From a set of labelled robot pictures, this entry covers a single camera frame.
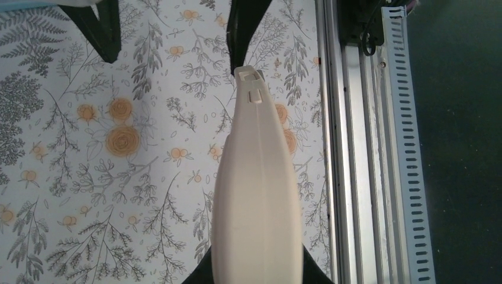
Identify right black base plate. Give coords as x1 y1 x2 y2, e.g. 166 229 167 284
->
337 0 387 56

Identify aluminium rail frame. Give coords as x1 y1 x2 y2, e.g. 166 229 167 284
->
316 1 399 283

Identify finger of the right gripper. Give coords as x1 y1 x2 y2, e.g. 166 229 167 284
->
226 0 272 76
59 0 121 63

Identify white slotted cable duct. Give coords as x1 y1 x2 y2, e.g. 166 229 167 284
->
382 7 436 283

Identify black phone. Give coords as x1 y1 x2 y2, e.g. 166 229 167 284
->
211 66 303 283

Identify light blue phone case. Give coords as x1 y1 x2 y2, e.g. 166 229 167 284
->
0 0 56 12

